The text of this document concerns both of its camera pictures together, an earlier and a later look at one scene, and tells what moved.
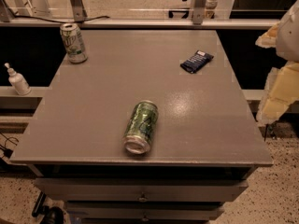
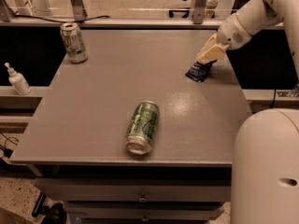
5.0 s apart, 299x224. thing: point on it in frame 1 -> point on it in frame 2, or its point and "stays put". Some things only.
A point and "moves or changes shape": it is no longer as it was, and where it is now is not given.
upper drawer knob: (142, 198) stays put
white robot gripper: (290, 36) -> (231, 32)
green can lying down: (141, 127) stays put
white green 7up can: (73, 39) stays put
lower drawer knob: (145, 219) stays put
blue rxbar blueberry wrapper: (199, 60) moves or changes shape
